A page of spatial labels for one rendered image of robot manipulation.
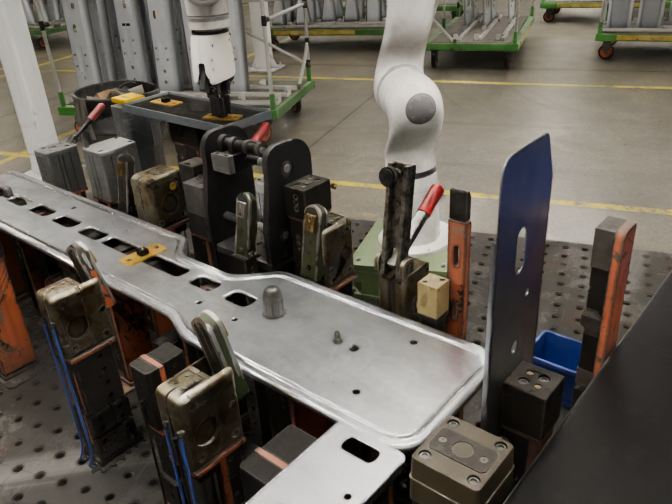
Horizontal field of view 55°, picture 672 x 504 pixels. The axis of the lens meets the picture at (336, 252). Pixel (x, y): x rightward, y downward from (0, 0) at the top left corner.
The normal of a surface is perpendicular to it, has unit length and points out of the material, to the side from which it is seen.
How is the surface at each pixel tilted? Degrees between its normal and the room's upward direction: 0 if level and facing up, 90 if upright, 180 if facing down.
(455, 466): 0
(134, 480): 0
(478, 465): 0
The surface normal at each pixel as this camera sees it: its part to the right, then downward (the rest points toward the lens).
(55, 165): 0.76, 0.25
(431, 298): -0.64, 0.39
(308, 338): -0.06, -0.88
